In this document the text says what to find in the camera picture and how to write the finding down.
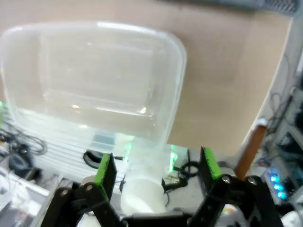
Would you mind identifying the device with blue lights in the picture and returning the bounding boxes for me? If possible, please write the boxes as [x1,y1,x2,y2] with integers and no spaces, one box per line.
[266,169,291,201]

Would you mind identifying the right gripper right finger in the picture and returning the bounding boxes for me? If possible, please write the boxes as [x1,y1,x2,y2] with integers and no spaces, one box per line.
[187,146,285,227]

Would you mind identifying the tangled black cables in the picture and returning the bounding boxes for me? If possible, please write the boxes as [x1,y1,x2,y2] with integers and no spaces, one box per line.
[0,122,48,171]

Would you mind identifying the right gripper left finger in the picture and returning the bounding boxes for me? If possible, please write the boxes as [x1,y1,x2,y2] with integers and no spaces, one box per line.
[44,152,126,227]

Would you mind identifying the clear plastic bin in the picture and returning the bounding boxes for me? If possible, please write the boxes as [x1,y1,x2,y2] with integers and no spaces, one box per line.
[0,20,187,166]

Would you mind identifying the brown wooden post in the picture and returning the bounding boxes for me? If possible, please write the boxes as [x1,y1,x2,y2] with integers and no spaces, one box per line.
[235,122,268,178]

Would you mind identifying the white ribbed box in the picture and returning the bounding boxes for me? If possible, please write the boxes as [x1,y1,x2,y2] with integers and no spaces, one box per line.
[44,131,133,177]

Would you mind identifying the translucent plastic cup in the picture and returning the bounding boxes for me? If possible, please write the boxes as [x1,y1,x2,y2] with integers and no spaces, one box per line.
[120,134,168,215]

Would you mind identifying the black looped cable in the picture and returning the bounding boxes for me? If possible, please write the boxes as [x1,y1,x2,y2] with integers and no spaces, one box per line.
[163,162,201,206]

